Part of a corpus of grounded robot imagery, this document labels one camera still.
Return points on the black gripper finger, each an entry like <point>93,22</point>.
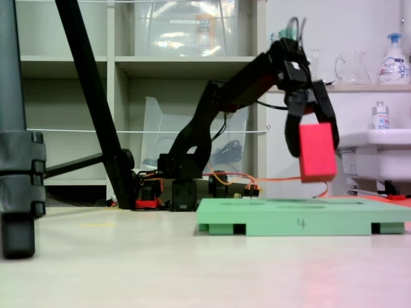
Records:
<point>292,138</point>
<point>324,106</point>

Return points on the red square block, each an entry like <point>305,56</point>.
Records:
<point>318,154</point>

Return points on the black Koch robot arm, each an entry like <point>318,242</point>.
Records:
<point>205,128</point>

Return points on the clear glass beaker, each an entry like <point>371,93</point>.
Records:
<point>316,64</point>

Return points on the clear glass pitcher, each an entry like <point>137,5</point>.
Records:
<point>353,70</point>

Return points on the green spray bottle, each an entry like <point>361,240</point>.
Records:
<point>287,32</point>

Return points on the blue white toothbrush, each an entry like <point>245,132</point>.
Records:
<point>272,36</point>

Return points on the small clear sanitizer bottle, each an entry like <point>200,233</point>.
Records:
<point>381,118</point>

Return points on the small circuit board connector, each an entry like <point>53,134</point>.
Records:
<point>252,190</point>

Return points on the white sink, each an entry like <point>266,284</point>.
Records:
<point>385,154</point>

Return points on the white foam soap bottle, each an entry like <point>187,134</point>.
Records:
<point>394,67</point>

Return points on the green shape sorting board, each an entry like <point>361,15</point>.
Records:
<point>289,218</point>

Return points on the black clamp knob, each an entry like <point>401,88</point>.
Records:
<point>149,189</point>
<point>219,186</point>

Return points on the beige shelf unit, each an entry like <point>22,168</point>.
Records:
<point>186,67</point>

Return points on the clear plastic storage box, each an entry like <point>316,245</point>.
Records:
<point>180,29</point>

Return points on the clear plastic file tray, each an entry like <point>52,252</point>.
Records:
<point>154,134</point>

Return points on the red base clamp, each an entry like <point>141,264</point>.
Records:
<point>147,203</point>

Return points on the slim black tripod leg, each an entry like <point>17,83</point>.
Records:
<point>93,96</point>

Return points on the black tripod brace bar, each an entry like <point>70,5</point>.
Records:
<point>74,165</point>

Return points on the thick grey tripod leg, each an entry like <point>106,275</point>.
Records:
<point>16,160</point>

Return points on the wooden wall ledge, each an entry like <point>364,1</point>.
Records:
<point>353,88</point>

